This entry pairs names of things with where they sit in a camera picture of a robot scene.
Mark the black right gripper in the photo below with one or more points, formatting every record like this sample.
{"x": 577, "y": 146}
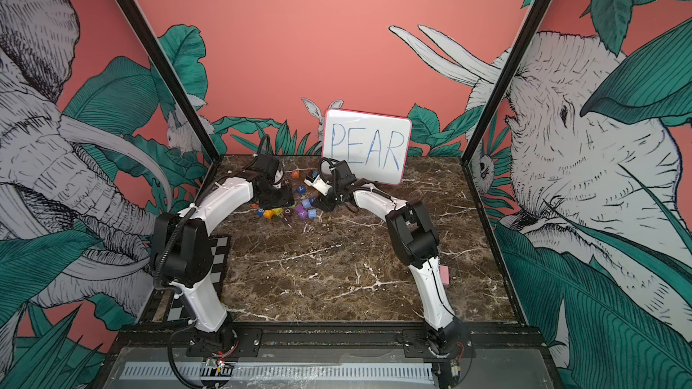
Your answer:
{"x": 323, "y": 203}

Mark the purple Y block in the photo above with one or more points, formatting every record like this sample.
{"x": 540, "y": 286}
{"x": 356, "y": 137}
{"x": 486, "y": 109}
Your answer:
{"x": 300, "y": 210}

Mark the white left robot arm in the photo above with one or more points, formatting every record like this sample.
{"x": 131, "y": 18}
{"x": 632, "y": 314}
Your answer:
{"x": 181, "y": 257}

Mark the black right frame post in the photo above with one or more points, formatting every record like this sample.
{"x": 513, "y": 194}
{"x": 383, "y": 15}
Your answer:
{"x": 530, "y": 26}

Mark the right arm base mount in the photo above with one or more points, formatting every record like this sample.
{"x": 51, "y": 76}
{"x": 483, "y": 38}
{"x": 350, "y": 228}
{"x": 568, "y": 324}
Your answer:
{"x": 428, "y": 344}

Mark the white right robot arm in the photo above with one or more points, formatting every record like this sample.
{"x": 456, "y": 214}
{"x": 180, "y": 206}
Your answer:
{"x": 415, "y": 242}

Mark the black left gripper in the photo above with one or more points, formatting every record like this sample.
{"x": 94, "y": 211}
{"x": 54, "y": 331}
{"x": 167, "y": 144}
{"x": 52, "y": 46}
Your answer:
{"x": 287, "y": 199}

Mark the white perforated rail strip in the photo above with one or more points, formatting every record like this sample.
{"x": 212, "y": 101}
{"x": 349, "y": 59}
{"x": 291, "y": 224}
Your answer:
{"x": 395, "y": 372}

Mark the black frame post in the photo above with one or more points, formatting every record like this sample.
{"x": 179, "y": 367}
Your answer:
{"x": 530, "y": 26}
{"x": 136, "y": 19}

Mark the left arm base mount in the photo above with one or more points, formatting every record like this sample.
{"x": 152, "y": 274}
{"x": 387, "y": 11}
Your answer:
{"x": 228, "y": 343}

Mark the pink eraser block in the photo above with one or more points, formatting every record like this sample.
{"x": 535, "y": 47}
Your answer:
{"x": 445, "y": 275}

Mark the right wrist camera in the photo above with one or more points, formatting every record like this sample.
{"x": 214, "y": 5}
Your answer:
{"x": 318, "y": 184}

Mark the pink framed PEAR whiteboard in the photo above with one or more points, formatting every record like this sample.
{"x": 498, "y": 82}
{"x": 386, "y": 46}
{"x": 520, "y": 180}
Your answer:
{"x": 374, "y": 146}

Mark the black left frame post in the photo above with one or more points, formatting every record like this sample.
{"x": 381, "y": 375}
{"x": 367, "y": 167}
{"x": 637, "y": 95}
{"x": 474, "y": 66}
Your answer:
{"x": 136, "y": 19}

